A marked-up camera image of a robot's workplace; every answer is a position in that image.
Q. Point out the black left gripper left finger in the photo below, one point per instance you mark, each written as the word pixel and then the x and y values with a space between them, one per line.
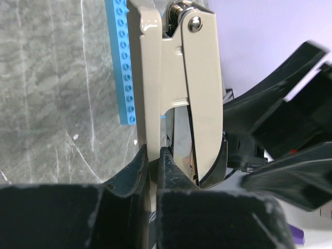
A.
pixel 113 214

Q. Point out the blue studded baseplate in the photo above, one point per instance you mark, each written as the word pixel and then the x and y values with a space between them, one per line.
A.
pixel 116 12

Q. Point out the beige metal stapler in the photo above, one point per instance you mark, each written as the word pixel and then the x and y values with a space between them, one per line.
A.
pixel 175 62

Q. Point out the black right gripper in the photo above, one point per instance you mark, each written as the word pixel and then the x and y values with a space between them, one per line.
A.
pixel 281 127

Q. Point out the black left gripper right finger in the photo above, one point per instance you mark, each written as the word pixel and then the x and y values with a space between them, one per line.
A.
pixel 189 217

